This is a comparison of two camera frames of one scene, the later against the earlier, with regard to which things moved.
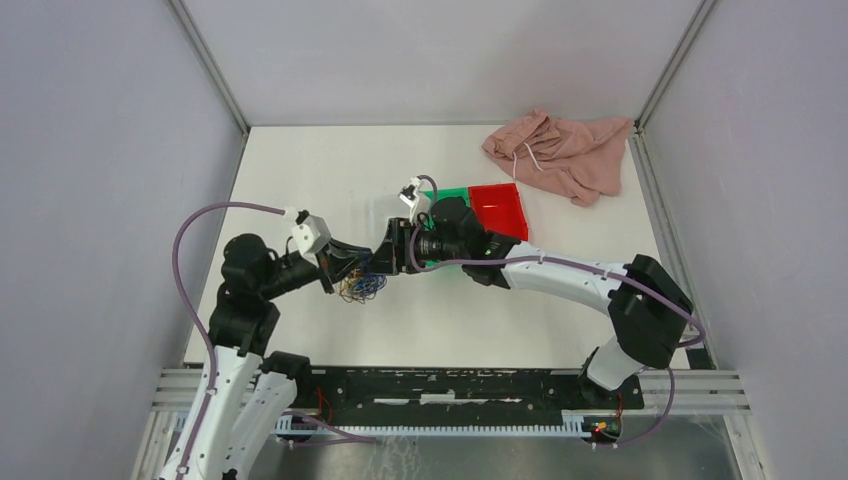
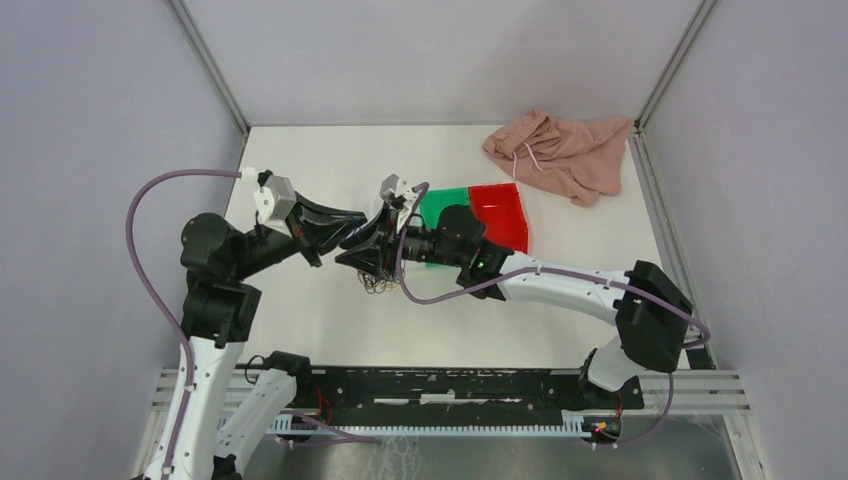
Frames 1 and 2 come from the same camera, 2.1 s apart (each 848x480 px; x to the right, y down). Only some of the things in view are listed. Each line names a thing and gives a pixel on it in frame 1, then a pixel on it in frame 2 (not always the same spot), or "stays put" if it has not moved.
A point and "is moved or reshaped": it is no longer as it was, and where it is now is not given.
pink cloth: (582, 156) stays put
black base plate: (455, 396) stays put
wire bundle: (359, 287) is moved or reshaped
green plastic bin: (433, 195) stays put
